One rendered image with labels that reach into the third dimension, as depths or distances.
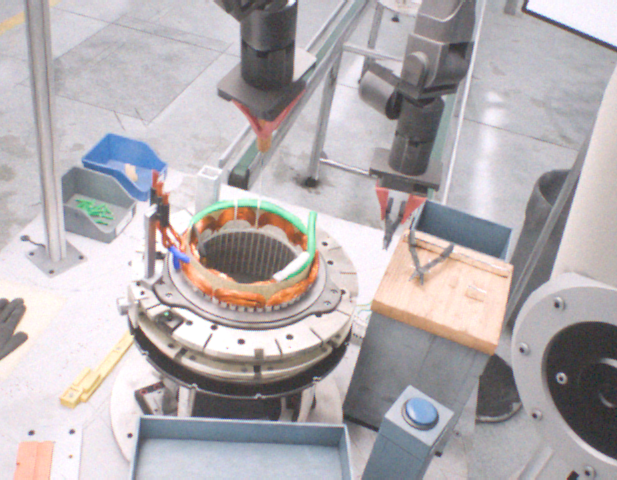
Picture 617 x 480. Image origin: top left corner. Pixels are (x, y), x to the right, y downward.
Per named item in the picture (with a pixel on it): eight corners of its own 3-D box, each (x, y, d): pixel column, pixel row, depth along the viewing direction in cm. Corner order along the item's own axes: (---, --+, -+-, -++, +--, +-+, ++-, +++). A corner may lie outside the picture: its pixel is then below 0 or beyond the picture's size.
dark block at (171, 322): (168, 318, 89) (169, 306, 88) (183, 327, 88) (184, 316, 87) (157, 326, 87) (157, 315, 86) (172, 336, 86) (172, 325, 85)
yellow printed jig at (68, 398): (134, 320, 127) (134, 307, 125) (151, 327, 127) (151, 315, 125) (58, 404, 111) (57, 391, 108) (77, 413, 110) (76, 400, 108)
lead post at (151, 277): (140, 285, 90) (141, 215, 83) (152, 275, 92) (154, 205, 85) (150, 291, 90) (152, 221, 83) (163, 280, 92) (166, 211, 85)
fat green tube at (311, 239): (308, 219, 100) (310, 208, 99) (333, 228, 99) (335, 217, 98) (268, 277, 89) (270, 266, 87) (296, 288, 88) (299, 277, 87)
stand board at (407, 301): (401, 238, 117) (404, 227, 116) (508, 276, 114) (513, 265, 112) (369, 310, 102) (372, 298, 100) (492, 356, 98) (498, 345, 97)
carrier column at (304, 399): (290, 428, 112) (311, 342, 99) (304, 433, 111) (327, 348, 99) (285, 439, 110) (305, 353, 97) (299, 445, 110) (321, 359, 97)
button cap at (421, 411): (399, 414, 88) (401, 409, 88) (414, 396, 91) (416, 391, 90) (426, 431, 87) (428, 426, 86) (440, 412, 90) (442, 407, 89)
